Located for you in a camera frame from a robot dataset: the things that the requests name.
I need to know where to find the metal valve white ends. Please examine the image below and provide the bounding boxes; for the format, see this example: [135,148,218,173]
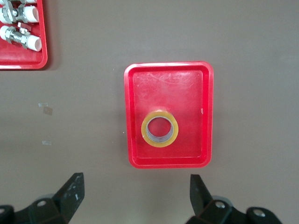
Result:
[7,0,38,5]
[0,22,42,51]
[0,3,39,24]

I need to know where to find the red tray holding valves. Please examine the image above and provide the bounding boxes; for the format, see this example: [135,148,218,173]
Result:
[0,0,48,70]

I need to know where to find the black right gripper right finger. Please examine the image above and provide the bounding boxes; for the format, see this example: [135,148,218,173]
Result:
[186,174,233,224]

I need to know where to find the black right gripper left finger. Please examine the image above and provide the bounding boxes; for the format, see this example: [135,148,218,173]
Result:
[27,172,85,224]

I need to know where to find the yellowish clear tape roll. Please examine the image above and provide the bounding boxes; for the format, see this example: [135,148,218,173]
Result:
[141,107,179,148]

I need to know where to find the empty red plastic tray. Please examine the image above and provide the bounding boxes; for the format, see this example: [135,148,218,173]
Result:
[123,61,214,169]

